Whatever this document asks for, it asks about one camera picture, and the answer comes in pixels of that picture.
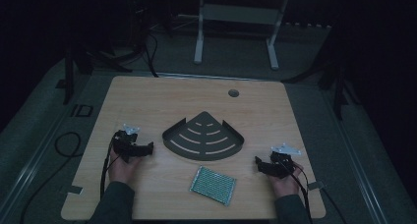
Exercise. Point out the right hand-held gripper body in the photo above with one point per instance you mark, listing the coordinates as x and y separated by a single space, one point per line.
281 161

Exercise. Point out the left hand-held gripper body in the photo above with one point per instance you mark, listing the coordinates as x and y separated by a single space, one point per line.
126 142

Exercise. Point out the green perforated board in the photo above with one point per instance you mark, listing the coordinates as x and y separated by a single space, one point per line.
213 185

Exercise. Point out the dark slotted corner shelf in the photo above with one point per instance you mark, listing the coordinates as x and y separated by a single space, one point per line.
203 139

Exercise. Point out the person's right hand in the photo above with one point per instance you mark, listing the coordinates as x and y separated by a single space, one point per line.
286 185

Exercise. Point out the person's left hand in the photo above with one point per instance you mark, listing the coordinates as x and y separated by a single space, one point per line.
124 170

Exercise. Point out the grey tape strip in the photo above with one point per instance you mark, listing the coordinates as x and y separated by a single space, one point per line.
74 190
316 185

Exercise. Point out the black tripod stand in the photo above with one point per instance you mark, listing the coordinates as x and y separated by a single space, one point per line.
337 86
82 63

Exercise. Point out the black rectangular floor frame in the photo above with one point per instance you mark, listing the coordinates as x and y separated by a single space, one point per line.
82 110

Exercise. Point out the white metal stand frame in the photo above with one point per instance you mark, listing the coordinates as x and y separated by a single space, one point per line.
236 14

